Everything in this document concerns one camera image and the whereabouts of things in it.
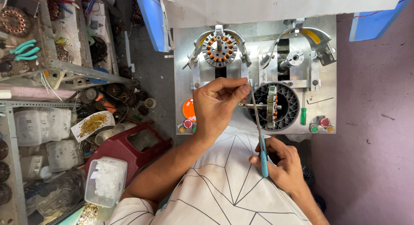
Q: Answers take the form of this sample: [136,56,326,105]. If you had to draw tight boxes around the small labelled clear plastic tub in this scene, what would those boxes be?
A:
[46,140,80,173]

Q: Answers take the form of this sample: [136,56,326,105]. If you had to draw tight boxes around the stator with steel shaft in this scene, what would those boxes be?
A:
[239,86,282,129]

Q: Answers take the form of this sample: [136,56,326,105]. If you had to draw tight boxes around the person's right hand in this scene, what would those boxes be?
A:
[249,137,306,196]

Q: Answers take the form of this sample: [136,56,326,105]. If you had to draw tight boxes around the white line patterned shirt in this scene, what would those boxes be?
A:
[97,126,313,225]

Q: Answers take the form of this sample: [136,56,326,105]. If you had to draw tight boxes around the clear box of white pieces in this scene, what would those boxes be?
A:
[84,157,128,208]

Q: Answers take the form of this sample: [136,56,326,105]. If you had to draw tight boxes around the orange handled tool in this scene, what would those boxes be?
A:
[94,92,118,114]

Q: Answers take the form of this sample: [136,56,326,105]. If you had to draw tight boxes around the blue machine panel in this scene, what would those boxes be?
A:
[134,0,172,53]
[349,0,414,42]

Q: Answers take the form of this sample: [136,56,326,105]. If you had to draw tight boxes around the teal handled pliers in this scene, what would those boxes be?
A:
[1,39,41,63]

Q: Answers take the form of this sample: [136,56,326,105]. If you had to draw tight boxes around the clear plastic bag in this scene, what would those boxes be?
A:
[24,168,87,219]

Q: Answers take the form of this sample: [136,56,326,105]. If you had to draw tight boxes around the blue handled scissors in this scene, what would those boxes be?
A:
[248,83,270,178]

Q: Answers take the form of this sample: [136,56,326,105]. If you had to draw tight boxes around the copper wound stator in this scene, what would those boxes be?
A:
[202,31,238,68]

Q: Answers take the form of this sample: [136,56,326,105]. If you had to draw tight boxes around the large labelled clear plastic tub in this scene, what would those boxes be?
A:
[14,108,72,147]

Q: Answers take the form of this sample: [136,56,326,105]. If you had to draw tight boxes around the white paper with yellow strands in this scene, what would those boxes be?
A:
[70,111,116,143]

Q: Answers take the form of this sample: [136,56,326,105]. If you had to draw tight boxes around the black allen key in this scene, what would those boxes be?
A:
[306,97,334,105]

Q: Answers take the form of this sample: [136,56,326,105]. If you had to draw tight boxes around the black round ribbed holder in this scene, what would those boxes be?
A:
[247,82,301,132]

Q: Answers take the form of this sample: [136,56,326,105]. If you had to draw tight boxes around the pile of small metal pieces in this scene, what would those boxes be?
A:
[76,202,100,225]

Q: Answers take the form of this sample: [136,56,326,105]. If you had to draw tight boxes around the grey metal shelf rack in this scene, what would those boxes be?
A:
[0,0,133,225]

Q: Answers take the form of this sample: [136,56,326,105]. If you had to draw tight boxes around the white cover sheet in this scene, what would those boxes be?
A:
[161,0,405,29]

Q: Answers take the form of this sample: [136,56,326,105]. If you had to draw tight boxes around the steel coil winding machine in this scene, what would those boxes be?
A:
[174,15,337,135]

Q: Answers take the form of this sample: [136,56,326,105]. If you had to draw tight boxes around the steel spindle chuck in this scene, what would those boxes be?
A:
[278,50,305,71]

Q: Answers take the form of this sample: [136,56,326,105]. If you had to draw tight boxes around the green handled screwdriver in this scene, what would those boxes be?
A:
[301,92,307,126]

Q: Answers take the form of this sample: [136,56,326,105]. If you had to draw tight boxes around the dark red plastic stool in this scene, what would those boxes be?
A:
[83,120,174,188]

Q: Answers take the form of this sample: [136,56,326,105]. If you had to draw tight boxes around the red wire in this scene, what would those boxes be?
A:
[336,0,414,22]

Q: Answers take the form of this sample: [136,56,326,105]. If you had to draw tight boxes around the orange round disc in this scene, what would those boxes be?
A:
[182,98,197,122]

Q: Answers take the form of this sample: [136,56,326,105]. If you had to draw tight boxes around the person's left hand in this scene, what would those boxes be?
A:
[193,77,251,142]

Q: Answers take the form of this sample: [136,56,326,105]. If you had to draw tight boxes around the heap of dark stators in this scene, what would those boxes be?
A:
[78,67,150,122]

